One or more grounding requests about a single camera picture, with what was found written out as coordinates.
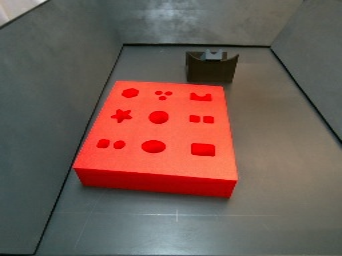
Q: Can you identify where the blue arch object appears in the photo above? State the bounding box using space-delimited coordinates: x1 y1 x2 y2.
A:
205 49 223 61

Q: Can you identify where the black curved fixture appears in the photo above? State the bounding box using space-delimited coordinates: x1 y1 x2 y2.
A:
186 50 239 83

